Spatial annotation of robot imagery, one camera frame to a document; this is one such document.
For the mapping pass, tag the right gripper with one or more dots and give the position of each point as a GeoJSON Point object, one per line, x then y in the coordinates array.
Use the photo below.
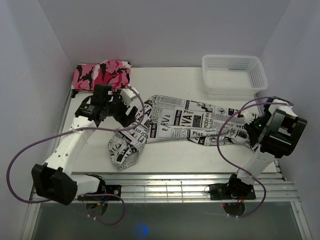
{"type": "Point", "coordinates": [253, 134]}

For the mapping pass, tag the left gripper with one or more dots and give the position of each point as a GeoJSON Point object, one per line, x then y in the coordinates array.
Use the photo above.
{"type": "Point", "coordinates": [125, 120]}

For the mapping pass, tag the newspaper print trousers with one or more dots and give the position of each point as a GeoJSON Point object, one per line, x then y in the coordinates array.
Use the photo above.
{"type": "Point", "coordinates": [166, 119]}

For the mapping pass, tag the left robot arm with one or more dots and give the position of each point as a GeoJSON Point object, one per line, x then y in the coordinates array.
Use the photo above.
{"type": "Point", "coordinates": [53, 179]}

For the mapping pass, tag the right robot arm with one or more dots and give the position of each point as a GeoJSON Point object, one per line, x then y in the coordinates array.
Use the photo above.
{"type": "Point", "coordinates": [275, 134]}

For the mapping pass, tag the pink camouflage folded trousers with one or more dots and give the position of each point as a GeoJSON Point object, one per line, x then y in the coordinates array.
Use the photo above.
{"type": "Point", "coordinates": [111, 72]}

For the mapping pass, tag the white plastic basket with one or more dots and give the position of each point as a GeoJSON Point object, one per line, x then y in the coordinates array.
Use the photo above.
{"type": "Point", "coordinates": [234, 75]}

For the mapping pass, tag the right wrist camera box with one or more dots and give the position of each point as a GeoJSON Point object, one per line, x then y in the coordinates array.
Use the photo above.
{"type": "Point", "coordinates": [248, 116]}

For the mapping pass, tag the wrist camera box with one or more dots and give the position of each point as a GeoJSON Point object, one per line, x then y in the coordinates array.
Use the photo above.
{"type": "Point", "coordinates": [248, 116]}
{"type": "Point", "coordinates": [128, 95]}

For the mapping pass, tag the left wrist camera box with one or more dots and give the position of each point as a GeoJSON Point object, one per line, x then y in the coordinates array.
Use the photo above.
{"type": "Point", "coordinates": [128, 95]}

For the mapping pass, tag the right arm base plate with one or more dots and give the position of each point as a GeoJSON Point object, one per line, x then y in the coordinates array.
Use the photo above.
{"type": "Point", "coordinates": [226, 191]}

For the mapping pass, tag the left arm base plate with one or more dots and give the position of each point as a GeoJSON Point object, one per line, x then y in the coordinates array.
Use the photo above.
{"type": "Point", "coordinates": [110, 192]}

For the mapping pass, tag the aluminium frame rail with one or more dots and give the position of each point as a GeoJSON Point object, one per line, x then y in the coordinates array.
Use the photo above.
{"type": "Point", "coordinates": [191, 188]}

